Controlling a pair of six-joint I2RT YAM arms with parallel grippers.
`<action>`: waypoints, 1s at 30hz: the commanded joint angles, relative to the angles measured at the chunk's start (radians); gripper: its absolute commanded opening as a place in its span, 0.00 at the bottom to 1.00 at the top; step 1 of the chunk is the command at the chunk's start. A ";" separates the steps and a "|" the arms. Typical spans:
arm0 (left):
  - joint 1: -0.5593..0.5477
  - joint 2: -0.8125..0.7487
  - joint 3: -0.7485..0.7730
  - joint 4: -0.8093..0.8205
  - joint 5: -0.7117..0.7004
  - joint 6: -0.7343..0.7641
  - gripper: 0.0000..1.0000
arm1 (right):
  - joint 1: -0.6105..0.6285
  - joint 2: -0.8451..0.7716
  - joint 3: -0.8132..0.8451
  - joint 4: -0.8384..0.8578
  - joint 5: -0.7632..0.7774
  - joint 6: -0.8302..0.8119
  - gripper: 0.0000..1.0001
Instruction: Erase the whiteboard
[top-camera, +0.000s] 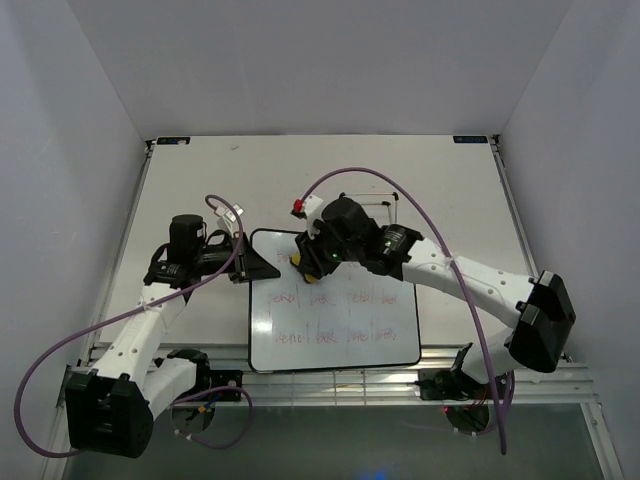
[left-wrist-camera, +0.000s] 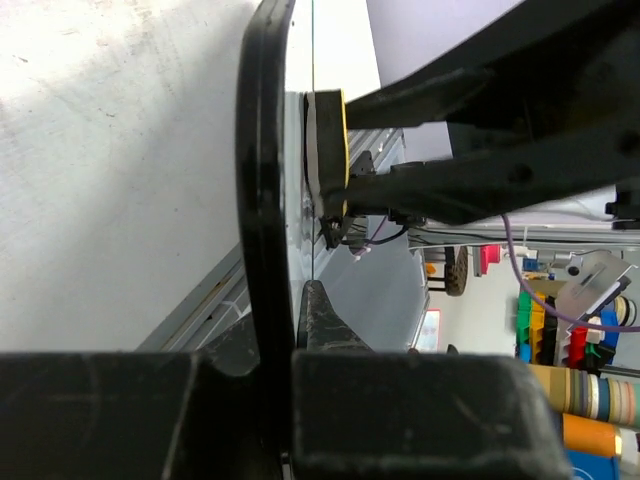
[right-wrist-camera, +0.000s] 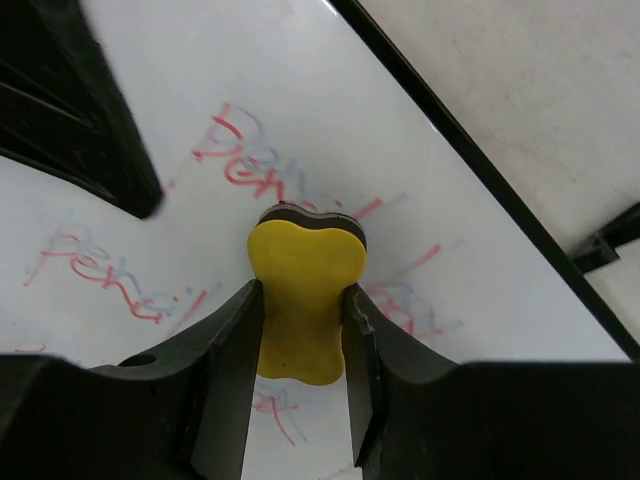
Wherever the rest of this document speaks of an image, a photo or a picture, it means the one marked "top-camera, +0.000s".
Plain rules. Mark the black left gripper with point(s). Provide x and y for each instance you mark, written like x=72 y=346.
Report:
x=251 y=265

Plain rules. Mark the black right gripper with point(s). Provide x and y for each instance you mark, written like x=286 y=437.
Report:
x=311 y=260

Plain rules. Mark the yellow whiteboard eraser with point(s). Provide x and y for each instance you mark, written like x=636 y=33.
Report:
x=305 y=267

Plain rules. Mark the black framed whiteboard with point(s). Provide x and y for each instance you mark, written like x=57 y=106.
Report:
x=350 y=319

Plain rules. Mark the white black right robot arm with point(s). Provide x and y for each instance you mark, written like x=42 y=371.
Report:
x=538 y=311

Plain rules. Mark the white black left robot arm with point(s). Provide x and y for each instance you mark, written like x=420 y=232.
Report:
x=112 y=407

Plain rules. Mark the blue corner label left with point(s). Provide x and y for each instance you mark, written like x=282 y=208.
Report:
x=173 y=140

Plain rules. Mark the blue corner label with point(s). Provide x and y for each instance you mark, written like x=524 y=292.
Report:
x=470 y=139
x=173 y=140

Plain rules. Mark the blue corner label right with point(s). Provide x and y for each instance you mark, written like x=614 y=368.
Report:
x=470 y=139

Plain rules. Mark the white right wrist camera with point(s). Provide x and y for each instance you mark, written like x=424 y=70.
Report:
x=310 y=209

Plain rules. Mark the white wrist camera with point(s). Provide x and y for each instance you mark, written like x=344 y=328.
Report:
x=310 y=209
x=227 y=218

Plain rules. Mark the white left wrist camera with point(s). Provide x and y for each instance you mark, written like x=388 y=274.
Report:
x=227 y=218

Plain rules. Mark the white wire whiteboard stand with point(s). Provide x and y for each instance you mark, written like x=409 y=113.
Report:
x=381 y=206

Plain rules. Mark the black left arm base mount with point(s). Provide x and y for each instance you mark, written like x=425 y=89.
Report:
x=221 y=378

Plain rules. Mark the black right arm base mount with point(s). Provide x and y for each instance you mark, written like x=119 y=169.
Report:
x=464 y=382

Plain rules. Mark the aluminium table frame rail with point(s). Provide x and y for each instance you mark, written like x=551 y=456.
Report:
x=559 y=424

